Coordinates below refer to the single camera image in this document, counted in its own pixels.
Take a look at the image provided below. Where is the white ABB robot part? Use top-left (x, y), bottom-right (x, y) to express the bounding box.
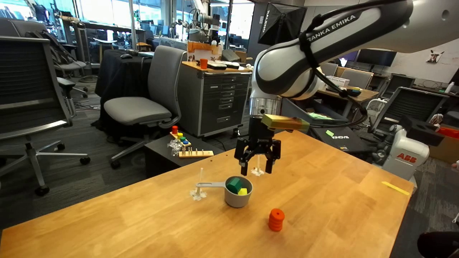
top-left (381, 125), bottom-right (431, 182)

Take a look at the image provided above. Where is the black mesh office chair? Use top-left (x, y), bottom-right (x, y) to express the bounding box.
top-left (0, 34), bottom-right (92, 198)

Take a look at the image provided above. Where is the dark computer monitor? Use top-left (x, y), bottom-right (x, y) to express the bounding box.
top-left (356, 47), bottom-right (399, 69)

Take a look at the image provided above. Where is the black bracket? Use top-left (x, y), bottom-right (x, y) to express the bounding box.
top-left (401, 115), bottom-right (446, 148)

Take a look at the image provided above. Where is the round wooden desk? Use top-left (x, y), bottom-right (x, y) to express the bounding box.
top-left (315, 82), bottom-right (379, 105)

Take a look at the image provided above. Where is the black box green label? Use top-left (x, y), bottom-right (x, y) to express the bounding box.
top-left (307, 122), bottom-right (376, 155)

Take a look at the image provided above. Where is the wooden peg board toy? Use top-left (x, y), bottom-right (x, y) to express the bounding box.
top-left (177, 148), bottom-right (216, 159)

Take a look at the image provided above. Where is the black side stool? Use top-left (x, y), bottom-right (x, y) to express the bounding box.
top-left (142, 133), bottom-right (228, 178)

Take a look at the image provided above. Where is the cardboard box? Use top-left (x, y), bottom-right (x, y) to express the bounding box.
top-left (429, 135), bottom-right (459, 163)

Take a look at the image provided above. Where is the black rounded object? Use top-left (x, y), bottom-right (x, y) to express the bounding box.
top-left (416, 232), bottom-right (459, 258)

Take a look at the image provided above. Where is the clear plastic bag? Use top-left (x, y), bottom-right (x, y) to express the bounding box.
top-left (167, 139), bottom-right (187, 158)

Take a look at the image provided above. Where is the grey office chair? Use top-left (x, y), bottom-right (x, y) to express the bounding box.
top-left (102, 44), bottom-right (190, 169)

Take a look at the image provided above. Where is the black mesh chair back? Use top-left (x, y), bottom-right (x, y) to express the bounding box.
top-left (370, 84), bottom-right (451, 137)

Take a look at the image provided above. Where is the olive wrist camera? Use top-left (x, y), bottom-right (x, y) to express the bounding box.
top-left (260, 112), bottom-right (312, 135)

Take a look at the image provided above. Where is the black cloth cover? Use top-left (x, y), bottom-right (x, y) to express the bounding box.
top-left (94, 47), bottom-right (155, 130)

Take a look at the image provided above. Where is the orange white box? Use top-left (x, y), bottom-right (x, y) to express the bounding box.
top-left (187, 40), bottom-right (224, 62)

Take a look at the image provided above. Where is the red box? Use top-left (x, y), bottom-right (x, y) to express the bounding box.
top-left (436, 125), bottom-right (459, 140)

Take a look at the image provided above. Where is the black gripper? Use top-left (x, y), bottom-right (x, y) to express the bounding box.
top-left (234, 116), bottom-right (283, 176)

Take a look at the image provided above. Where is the yellow tape strip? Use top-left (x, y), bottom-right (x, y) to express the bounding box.
top-left (381, 179), bottom-right (412, 198)

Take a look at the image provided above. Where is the grey drawer cabinet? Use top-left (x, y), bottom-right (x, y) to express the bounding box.
top-left (177, 60), bottom-right (254, 140)

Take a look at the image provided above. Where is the grey cup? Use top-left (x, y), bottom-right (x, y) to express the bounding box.
top-left (223, 175), bottom-right (256, 209)

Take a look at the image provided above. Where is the colourful shape sorter toy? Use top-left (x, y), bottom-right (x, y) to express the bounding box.
top-left (168, 125), bottom-right (193, 150)

